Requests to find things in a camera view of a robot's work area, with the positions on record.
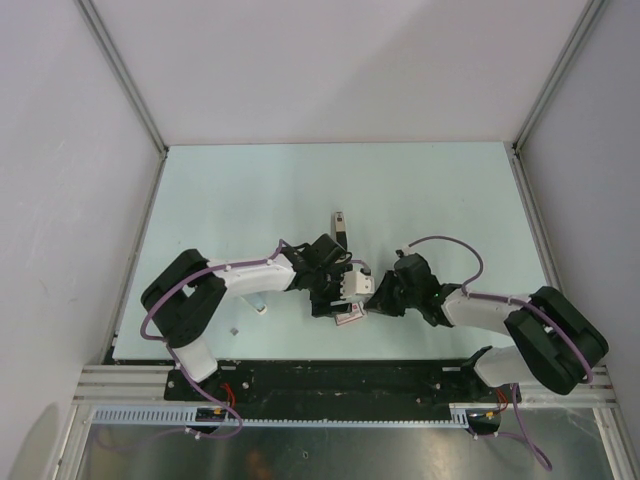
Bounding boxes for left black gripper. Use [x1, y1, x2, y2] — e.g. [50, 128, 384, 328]
[308, 263, 353, 317]

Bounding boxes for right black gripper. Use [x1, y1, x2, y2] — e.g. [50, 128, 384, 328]
[363, 270, 420, 317]

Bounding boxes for red white staples box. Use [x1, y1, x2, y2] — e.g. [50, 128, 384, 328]
[334, 302, 367, 327]

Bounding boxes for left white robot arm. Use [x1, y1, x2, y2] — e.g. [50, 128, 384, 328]
[140, 234, 352, 400]

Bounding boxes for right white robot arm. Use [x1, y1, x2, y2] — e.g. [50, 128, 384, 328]
[365, 253, 609, 401]

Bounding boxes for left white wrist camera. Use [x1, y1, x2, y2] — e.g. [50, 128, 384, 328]
[340, 270, 375, 299]

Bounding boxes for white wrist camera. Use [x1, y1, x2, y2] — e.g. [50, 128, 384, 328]
[395, 243, 415, 258]
[340, 270, 375, 299]

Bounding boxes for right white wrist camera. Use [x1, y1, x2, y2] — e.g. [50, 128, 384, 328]
[395, 243, 415, 258]

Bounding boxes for grey slotted cable duct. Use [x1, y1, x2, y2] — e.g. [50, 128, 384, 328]
[92, 402, 501, 430]

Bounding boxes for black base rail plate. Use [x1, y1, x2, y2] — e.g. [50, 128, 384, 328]
[164, 359, 512, 422]

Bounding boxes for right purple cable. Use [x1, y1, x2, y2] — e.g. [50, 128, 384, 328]
[409, 236, 596, 470]

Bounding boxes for aluminium frame rails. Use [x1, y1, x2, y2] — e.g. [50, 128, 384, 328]
[504, 142, 639, 479]

